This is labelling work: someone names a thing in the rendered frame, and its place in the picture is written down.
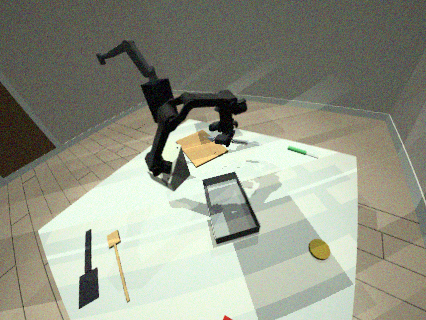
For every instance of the light brown wooden board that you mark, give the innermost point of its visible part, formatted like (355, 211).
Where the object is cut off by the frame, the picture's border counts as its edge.
(199, 149)

